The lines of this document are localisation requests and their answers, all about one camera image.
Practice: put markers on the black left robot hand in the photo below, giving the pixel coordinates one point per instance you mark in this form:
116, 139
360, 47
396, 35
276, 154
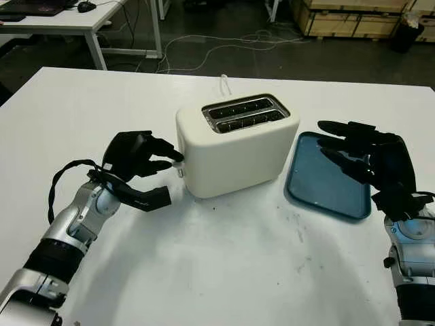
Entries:
129, 153

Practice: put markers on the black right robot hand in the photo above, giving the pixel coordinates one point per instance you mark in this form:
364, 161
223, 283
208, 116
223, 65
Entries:
394, 166

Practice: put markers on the white toaster lever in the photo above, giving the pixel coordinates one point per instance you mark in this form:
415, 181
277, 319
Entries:
178, 164

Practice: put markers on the cream white toaster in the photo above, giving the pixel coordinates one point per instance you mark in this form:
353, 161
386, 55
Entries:
238, 163

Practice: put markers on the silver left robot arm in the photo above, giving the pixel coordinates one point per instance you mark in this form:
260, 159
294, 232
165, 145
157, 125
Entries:
68, 231

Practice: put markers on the blue plastic tray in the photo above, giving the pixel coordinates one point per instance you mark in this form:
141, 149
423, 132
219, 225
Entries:
312, 190

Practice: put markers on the black trash bin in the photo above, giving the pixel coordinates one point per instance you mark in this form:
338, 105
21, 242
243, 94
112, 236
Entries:
408, 34

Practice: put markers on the white desk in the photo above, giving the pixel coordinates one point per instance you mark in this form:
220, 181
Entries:
51, 25
164, 8

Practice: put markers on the black computer mouse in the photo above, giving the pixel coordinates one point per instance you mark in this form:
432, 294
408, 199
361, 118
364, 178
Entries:
86, 6

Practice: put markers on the wooden crate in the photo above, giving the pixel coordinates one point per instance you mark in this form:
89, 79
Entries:
340, 20

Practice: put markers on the black laptop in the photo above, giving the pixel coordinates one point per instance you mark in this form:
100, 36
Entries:
37, 6

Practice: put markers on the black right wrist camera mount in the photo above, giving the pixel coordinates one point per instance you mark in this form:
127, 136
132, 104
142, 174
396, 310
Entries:
396, 207

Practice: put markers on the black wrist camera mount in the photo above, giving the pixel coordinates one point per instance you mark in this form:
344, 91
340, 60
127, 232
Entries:
142, 200
396, 207

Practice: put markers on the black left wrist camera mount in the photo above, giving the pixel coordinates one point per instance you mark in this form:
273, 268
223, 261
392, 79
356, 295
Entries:
142, 200

